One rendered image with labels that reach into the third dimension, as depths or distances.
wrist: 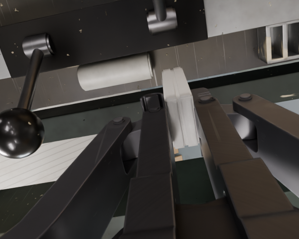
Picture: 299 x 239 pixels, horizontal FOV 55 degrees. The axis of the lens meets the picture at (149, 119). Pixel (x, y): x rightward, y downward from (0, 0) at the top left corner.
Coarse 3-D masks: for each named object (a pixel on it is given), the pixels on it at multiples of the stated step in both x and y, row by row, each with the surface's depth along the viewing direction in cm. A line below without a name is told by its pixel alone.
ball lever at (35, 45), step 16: (32, 48) 27; (48, 48) 27; (32, 64) 25; (32, 80) 24; (32, 96) 24; (0, 112) 21; (16, 112) 20; (32, 112) 21; (0, 128) 20; (16, 128) 20; (32, 128) 20; (0, 144) 20; (16, 144) 20; (32, 144) 20
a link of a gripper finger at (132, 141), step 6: (138, 120) 15; (132, 126) 15; (138, 126) 14; (168, 126) 15; (132, 132) 14; (138, 132) 14; (126, 138) 14; (132, 138) 14; (138, 138) 14; (126, 144) 14; (132, 144) 14; (138, 144) 14; (120, 150) 14; (126, 150) 14; (132, 150) 14; (138, 150) 14; (126, 156) 14; (132, 156) 14
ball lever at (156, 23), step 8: (152, 0) 23; (160, 0) 22; (160, 8) 23; (168, 8) 26; (152, 16) 26; (160, 16) 25; (168, 16) 26; (152, 24) 26; (160, 24) 26; (168, 24) 26; (176, 24) 26; (152, 32) 26; (160, 32) 27
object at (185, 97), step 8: (176, 72) 20; (176, 80) 18; (184, 80) 18; (176, 88) 17; (184, 88) 16; (184, 96) 15; (192, 96) 15; (184, 104) 15; (192, 104) 15; (184, 112) 15; (192, 112) 15; (184, 120) 15; (192, 120) 15; (184, 128) 16; (192, 128) 15; (192, 136) 16; (192, 144) 16
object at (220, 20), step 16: (208, 0) 27; (224, 0) 27; (240, 0) 27; (256, 0) 27; (272, 0) 27; (288, 0) 27; (208, 16) 27; (224, 16) 27; (240, 16) 27; (256, 16) 27; (272, 16) 27; (288, 16) 27; (208, 32) 28; (224, 32) 28; (0, 64) 30
